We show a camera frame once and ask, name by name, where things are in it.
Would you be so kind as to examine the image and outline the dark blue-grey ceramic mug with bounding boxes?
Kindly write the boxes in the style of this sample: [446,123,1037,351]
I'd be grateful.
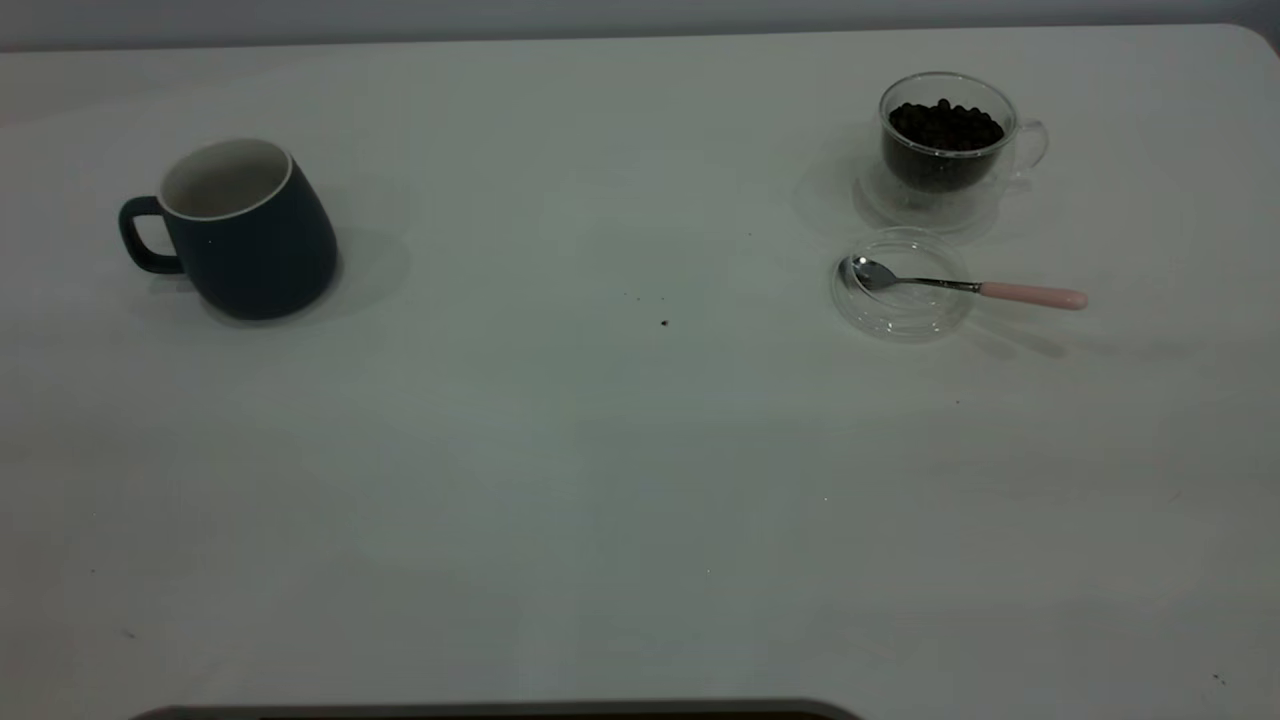
[118,137,339,322]

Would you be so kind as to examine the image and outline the clear double-wall glass cup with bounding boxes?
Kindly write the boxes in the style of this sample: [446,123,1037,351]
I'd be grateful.
[858,71,1050,233]

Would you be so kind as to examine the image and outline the dark coffee beans heap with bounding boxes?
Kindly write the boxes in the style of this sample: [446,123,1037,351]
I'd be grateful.
[887,98,1005,191]

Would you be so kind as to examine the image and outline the clear round glass lid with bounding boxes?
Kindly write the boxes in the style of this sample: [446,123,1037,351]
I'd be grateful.
[830,227,976,343]

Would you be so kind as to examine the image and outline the metal spoon with pink handle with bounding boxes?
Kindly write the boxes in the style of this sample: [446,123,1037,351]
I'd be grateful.
[849,256,1089,311]

